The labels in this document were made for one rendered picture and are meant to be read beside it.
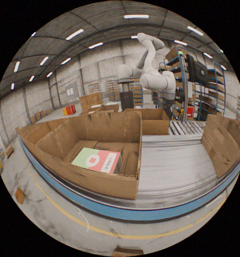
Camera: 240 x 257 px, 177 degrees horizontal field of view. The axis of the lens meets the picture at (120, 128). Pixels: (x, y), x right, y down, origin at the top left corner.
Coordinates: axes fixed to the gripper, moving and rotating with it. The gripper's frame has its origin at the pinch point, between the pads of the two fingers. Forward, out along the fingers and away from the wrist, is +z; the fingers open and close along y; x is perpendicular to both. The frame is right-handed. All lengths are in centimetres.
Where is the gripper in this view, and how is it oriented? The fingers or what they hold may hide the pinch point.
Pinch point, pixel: (168, 122)
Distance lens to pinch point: 74.0
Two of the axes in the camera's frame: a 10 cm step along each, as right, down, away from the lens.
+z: 1.3, 8.7, 4.7
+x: -9.7, 0.1, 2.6
